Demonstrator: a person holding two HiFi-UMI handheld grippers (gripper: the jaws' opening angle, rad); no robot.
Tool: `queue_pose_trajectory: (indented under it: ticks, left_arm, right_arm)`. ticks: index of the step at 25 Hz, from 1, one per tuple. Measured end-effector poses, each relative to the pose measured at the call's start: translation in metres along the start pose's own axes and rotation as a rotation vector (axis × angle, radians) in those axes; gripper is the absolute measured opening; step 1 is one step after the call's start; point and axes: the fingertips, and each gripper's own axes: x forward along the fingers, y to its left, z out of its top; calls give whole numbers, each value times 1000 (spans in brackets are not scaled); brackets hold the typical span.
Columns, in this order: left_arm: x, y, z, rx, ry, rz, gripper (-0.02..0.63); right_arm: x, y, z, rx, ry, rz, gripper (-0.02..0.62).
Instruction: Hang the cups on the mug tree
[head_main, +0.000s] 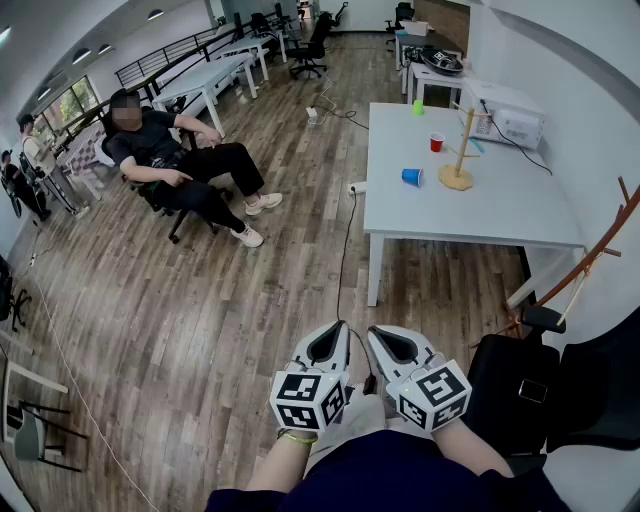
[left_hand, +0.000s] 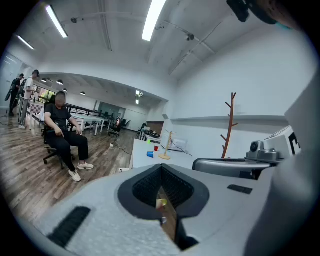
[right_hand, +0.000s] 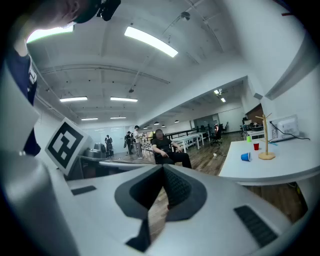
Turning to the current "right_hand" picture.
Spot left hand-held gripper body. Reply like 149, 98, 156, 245
44, 117, 101, 177

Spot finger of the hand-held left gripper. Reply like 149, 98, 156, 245
98, 159, 158, 172

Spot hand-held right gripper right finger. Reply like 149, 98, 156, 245
149, 164, 293, 256

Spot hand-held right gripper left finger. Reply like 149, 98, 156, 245
67, 164, 165, 256

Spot wooden mug tree stand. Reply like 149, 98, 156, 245
254, 112, 276, 161

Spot long white tables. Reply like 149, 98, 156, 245
172, 131, 211, 153

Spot black office chair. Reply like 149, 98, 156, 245
241, 116, 251, 133
209, 123, 223, 147

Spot small white side table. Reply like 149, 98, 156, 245
246, 128, 266, 141

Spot white microwave oven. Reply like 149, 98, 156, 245
268, 114, 300, 143

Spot person's head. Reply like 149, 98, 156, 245
13, 0, 83, 57

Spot black microwave power cable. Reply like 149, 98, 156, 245
269, 121, 311, 141

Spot black head camera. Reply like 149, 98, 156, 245
96, 0, 122, 22

